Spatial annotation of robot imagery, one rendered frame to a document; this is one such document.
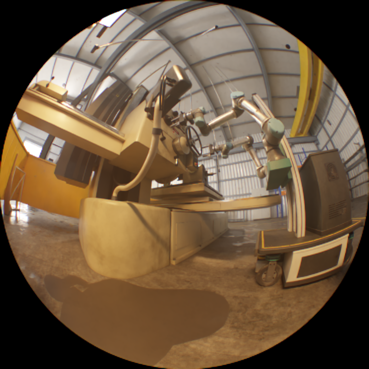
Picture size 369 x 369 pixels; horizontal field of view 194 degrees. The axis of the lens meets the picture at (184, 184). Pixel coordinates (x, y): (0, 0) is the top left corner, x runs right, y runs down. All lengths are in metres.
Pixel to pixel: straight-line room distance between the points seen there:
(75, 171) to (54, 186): 1.84
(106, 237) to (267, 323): 1.03
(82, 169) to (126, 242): 0.91
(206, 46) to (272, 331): 8.53
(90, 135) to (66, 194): 2.18
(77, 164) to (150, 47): 8.02
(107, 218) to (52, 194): 2.45
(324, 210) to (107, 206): 1.40
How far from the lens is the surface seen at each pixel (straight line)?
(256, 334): 0.64
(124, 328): 0.63
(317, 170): 0.88
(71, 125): 1.12
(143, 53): 8.73
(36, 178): 3.30
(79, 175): 1.34
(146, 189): 1.68
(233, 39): 8.38
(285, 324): 0.70
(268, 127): 0.73
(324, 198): 0.87
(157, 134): 0.50
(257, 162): 1.41
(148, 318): 0.66
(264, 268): 0.83
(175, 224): 1.17
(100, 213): 0.84
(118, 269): 0.91
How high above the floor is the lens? 0.54
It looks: 16 degrees up
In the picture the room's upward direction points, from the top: 1 degrees clockwise
